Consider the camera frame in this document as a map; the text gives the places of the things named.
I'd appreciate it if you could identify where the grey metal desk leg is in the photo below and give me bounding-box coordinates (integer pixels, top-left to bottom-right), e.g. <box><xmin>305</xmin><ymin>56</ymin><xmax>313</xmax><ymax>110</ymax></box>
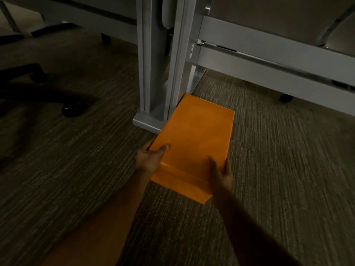
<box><xmin>133</xmin><ymin>0</ymin><xmax>212</xmax><ymax>134</ymax></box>

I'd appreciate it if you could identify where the person's left forearm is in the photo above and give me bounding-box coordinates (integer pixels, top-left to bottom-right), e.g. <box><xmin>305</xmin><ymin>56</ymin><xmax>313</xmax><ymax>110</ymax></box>
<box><xmin>42</xmin><ymin>170</ymin><xmax>153</xmax><ymax>266</ymax></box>

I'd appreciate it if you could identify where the person's left hand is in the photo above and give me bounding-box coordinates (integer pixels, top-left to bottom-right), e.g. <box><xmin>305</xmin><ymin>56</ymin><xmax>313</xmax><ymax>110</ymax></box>
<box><xmin>135</xmin><ymin>136</ymin><xmax>170</xmax><ymax>174</ymax></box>

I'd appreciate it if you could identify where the person's right forearm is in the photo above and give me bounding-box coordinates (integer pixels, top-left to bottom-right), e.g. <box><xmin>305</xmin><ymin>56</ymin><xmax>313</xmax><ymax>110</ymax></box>
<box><xmin>212</xmin><ymin>188</ymin><xmax>303</xmax><ymax>266</ymax></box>

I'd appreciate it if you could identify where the person's right hand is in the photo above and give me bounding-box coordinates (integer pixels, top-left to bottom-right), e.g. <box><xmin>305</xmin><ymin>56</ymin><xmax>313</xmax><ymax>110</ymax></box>
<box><xmin>209</xmin><ymin>157</ymin><xmax>234</xmax><ymax>197</ymax></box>

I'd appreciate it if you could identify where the grey desk panel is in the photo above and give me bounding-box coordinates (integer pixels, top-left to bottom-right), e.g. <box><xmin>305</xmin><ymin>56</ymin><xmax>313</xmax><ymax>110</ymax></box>
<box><xmin>0</xmin><ymin>0</ymin><xmax>138</xmax><ymax>44</ymax></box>

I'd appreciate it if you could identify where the black office chair base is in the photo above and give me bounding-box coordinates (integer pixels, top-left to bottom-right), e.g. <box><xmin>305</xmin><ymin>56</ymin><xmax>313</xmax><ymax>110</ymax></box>
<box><xmin>0</xmin><ymin>63</ymin><xmax>92</xmax><ymax>118</ymax></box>

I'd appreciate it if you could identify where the orange padded envelope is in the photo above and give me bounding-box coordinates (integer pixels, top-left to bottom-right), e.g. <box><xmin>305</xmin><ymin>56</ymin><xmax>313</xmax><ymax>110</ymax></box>
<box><xmin>148</xmin><ymin>93</ymin><xmax>235</xmax><ymax>205</ymax></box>

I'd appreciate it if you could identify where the grey desk crossbeam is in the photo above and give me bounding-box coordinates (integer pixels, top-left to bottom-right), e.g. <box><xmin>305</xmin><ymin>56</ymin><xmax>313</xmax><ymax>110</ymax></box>
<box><xmin>194</xmin><ymin>16</ymin><xmax>355</xmax><ymax>117</ymax></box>

